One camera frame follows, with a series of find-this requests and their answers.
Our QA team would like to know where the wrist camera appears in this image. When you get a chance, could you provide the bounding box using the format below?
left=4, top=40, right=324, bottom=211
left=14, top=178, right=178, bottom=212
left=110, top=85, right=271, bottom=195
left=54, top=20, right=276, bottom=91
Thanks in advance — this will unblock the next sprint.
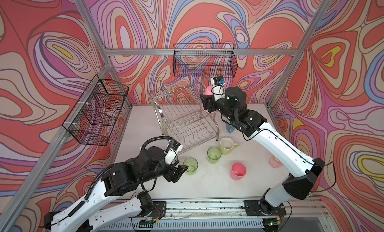
left=211, top=76, right=225, bottom=95
left=165, top=142, right=183, bottom=166

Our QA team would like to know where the black wire basket back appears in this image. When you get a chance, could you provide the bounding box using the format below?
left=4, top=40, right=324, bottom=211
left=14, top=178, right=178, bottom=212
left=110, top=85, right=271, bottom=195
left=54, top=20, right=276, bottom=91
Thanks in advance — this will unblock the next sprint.
left=173, top=42, right=238, bottom=78

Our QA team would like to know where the blue ceramic mug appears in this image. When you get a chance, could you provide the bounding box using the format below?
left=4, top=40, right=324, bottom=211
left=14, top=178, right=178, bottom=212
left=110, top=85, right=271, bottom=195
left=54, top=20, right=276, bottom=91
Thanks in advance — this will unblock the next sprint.
left=226, top=124, right=236, bottom=134

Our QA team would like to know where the clear pink glass cup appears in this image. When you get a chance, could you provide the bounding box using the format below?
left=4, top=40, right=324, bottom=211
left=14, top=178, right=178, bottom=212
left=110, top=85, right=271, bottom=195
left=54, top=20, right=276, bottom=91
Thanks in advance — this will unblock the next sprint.
left=269, top=155, right=283, bottom=168

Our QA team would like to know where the green transparent cup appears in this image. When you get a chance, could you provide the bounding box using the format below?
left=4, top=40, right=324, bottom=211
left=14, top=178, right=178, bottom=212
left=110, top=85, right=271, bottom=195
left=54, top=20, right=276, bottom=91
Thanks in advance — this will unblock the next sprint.
left=207, top=147, right=222, bottom=164
left=183, top=157, right=199, bottom=175

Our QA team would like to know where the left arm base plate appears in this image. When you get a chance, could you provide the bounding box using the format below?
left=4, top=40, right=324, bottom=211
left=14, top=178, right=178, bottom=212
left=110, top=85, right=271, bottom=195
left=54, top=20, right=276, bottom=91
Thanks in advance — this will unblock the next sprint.
left=134, top=201, right=167, bottom=220

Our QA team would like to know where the light green ceramic mug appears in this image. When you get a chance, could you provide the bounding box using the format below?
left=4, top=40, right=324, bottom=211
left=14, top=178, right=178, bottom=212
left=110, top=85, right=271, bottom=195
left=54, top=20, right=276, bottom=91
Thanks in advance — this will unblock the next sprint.
left=220, top=137, right=239, bottom=155

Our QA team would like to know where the pink plastic cup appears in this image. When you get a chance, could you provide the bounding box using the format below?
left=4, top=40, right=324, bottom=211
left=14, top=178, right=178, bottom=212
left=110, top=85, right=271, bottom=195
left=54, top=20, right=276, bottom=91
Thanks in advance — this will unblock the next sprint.
left=204, top=86, right=214, bottom=96
left=230, top=162, right=247, bottom=181

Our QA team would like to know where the green transparent cup left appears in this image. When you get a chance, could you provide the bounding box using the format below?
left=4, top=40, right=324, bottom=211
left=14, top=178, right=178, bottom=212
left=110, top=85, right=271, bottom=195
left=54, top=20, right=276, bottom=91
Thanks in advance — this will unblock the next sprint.
left=183, top=157, right=199, bottom=175

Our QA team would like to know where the steel two-tier dish rack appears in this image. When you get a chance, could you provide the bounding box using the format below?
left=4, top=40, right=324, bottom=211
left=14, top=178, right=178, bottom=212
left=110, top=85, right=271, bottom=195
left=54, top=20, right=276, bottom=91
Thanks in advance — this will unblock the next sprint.
left=150, top=76, right=220, bottom=155

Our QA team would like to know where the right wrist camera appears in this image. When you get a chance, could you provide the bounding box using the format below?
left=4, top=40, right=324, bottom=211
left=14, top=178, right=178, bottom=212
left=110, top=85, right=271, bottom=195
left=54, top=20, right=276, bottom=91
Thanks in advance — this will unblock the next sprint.
left=211, top=76, right=225, bottom=95

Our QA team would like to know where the black wire basket left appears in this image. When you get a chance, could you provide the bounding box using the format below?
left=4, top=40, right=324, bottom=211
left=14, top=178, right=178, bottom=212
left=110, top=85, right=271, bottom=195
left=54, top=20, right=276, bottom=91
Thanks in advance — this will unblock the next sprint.
left=62, top=75, right=129, bottom=146

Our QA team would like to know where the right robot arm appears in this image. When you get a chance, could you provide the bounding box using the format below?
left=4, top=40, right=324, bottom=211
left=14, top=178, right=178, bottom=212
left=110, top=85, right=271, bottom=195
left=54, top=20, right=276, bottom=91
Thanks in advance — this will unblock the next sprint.
left=200, top=87, right=326, bottom=215

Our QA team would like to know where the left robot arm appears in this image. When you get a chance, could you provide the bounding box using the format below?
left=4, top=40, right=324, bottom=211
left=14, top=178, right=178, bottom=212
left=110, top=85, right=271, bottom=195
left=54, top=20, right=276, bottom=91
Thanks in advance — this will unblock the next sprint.
left=42, top=144, right=188, bottom=232

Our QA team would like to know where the green transparent cup right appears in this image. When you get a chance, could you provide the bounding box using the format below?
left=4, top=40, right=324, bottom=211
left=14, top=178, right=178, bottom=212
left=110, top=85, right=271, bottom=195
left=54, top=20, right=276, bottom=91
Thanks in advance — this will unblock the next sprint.
left=207, top=147, right=222, bottom=164

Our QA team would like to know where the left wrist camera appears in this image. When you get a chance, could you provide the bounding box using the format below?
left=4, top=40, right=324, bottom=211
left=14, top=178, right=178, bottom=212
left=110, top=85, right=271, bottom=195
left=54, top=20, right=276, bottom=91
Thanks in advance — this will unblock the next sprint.
left=165, top=142, right=183, bottom=166

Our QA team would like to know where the black wire basket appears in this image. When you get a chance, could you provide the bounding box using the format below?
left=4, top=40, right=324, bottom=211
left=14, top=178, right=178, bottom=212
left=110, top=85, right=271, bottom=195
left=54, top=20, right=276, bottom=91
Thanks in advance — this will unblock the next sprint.
left=62, top=75, right=129, bottom=146
left=173, top=42, right=238, bottom=78

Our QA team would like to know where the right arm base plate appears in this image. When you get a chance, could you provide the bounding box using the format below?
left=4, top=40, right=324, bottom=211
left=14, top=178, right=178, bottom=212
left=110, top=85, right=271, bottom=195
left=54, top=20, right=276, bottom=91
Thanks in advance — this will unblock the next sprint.
left=240, top=200, right=287, bottom=217

